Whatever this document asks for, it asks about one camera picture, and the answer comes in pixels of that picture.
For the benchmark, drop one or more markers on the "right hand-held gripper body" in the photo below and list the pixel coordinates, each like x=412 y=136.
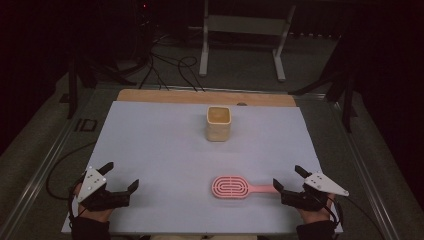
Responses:
x=321 y=183

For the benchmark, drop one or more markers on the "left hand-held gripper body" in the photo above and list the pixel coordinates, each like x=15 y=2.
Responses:
x=91 y=181

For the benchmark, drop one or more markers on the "pink hairbrush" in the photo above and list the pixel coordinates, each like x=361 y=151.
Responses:
x=221 y=191

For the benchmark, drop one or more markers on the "beige square cup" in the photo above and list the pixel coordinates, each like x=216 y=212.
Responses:
x=218 y=131

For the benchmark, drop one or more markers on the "person's right hand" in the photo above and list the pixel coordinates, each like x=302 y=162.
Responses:
x=316 y=216

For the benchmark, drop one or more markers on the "person's left hand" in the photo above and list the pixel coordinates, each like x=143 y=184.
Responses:
x=95 y=215

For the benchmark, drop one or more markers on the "light grey table mat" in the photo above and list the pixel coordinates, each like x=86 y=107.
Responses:
x=173 y=160

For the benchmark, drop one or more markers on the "black stand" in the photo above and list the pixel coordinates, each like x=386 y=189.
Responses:
x=348 y=100
x=72 y=96

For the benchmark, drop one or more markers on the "white metal stand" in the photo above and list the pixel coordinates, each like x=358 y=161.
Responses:
x=246 y=25

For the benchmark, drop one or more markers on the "aluminium frame rail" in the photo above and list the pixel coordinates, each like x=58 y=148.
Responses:
x=233 y=90
x=366 y=173
x=43 y=170

